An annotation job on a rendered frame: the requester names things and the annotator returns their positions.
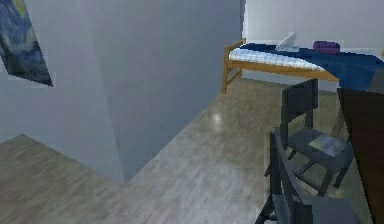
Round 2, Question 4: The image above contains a grey notepad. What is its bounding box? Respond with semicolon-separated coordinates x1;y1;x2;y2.
308;133;349;158

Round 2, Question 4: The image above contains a dark brown dining table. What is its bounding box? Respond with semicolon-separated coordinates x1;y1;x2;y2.
336;67;384;224

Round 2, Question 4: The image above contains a dark grey chair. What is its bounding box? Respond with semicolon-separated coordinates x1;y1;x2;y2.
254;129;362;224
264;78;356;198

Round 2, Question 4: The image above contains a purple box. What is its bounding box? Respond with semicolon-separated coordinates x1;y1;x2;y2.
312;40;341;56

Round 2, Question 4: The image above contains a wooden bed blue blanket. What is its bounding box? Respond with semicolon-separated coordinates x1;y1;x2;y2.
221;37;384;95

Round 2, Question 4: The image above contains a blue swirl wall painting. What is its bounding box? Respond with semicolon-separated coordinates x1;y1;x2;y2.
0;0;54;88

